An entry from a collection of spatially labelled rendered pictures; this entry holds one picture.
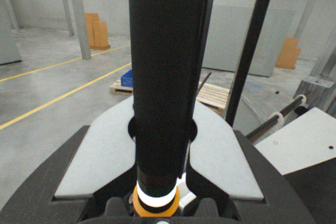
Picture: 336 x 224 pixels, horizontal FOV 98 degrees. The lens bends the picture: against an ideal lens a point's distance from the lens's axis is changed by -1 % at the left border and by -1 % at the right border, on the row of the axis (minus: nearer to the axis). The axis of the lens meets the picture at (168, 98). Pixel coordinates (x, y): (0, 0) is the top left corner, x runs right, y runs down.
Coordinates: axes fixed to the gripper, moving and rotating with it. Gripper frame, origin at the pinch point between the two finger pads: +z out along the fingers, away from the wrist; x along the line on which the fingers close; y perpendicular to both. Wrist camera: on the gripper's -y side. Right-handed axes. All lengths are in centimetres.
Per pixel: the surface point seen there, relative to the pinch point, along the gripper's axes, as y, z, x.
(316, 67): 6, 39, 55
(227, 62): 119, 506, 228
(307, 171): 12.7, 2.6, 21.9
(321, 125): 15.7, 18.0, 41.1
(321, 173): 11.3, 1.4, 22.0
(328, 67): 5, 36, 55
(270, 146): 25.6, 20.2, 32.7
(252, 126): 63, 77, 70
